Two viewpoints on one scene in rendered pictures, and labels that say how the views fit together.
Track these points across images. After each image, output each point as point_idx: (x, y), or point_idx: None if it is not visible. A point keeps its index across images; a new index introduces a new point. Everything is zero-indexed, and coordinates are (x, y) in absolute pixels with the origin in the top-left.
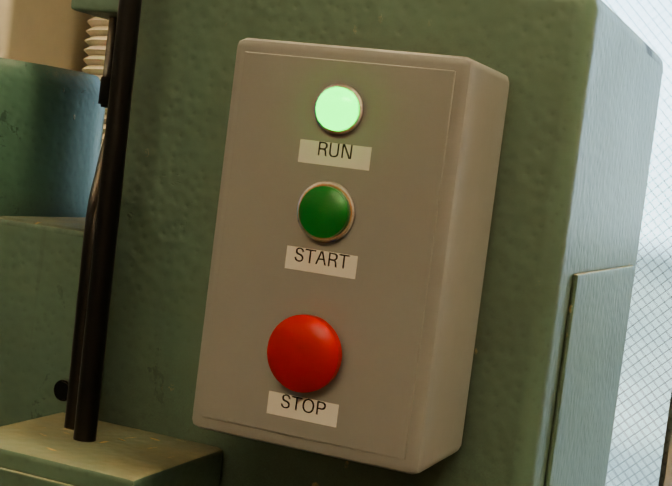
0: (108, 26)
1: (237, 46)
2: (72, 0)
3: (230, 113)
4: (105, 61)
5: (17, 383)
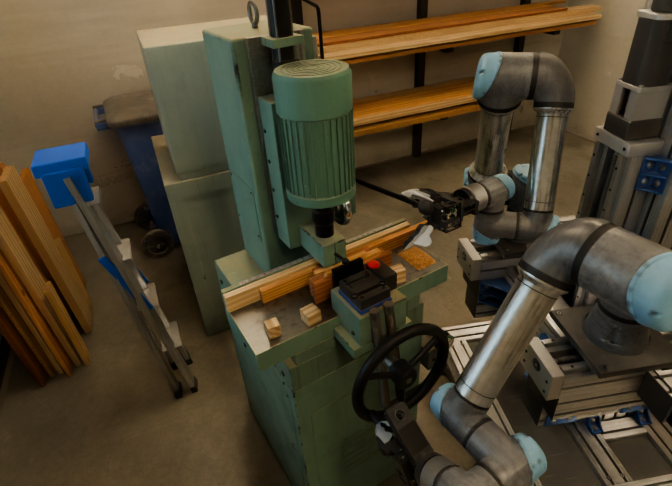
0: (294, 46)
1: (316, 37)
2: (303, 41)
3: (317, 47)
4: (295, 55)
5: None
